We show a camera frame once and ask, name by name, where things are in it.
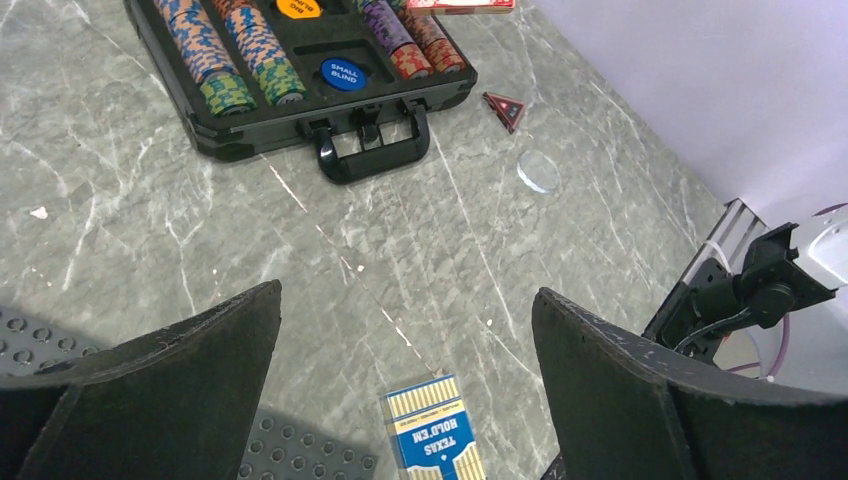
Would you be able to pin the orange big blind button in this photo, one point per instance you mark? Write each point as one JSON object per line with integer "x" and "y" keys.
{"x": 299, "y": 9}

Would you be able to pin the red triangular dealer button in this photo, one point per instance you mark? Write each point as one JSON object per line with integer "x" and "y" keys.
{"x": 509, "y": 111}

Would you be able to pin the green purple chip row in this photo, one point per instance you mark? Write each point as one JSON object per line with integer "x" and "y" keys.
{"x": 404, "y": 52}

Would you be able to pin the clear round plastic disc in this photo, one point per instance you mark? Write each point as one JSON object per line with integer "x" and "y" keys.
{"x": 538, "y": 172}

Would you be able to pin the red playing card deck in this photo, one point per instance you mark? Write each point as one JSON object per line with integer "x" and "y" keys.
{"x": 460, "y": 7}

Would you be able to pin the green orange chip row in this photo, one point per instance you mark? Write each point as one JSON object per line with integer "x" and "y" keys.
{"x": 430, "y": 36}

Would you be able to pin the black poker set case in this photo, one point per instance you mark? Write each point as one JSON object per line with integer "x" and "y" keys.
{"x": 356, "y": 134}

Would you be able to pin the blue playing card deck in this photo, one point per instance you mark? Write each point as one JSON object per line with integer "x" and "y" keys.
{"x": 431, "y": 432}

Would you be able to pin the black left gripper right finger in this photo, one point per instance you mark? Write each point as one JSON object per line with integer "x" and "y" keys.
{"x": 624, "y": 407}

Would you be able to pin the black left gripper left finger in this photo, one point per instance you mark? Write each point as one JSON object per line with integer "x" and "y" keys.
{"x": 176, "y": 403}

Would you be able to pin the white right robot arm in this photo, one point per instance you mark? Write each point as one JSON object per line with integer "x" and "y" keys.
{"x": 792, "y": 267}

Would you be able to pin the dark grey lego baseplate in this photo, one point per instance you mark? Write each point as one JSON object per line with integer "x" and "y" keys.
{"x": 278, "y": 447}

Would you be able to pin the blue small blind button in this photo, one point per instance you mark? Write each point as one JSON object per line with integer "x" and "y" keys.
{"x": 343, "y": 75}

